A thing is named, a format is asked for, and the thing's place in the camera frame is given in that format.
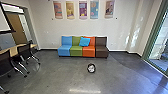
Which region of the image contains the orange sofa seat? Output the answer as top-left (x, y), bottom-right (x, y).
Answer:
top-left (81, 36), bottom-right (97, 58)

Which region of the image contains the blue cushion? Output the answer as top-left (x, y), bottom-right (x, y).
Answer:
top-left (78, 37), bottom-right (92, 48)

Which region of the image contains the pink and navy wall poster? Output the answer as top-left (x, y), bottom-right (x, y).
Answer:
top-left (104, 0), bottom-right (116, 19)

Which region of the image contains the black office chair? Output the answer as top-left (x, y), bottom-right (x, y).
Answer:
top-left (0, 49), bottom-right (28, 94)
top-left (15, 40), bottom-right (42, 74)

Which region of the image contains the light blue wall poster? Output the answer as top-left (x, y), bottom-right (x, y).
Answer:
top-left (89, 0), bottom-right (100, 20)

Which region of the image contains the yellow wall poster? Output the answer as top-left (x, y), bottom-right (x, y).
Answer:
top-left (65, 0), bottom-right (76, 20)

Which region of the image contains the wooden table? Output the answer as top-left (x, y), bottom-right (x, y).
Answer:
top-left (0, 43), bottom-right (38, 58)

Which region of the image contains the brown wooden door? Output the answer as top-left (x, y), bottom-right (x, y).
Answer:
top-left (6, 12), bottom-right (29, 46)

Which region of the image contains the black trash bag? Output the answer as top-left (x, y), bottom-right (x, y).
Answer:
top-left (86, 63), bottom-right (98, 74)

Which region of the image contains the green framed glass door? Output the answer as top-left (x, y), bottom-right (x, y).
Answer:
top-left (142, 3), bottom-right (168, 76)

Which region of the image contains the orange and blue wall poster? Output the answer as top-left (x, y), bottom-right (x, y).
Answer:
top-left (53, 0), bottom-right (64, 20)

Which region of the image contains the green sofa seat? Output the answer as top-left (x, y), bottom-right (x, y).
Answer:
top-left (69, 35), bottom-right (84, 58)

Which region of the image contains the blue sofa seat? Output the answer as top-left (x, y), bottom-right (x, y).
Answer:
top-left (57, 35), bottom-right (73, 57)

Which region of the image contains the purple wall poster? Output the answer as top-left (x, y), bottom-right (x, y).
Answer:
top-left (78, 0), bottom-right (88, 20)

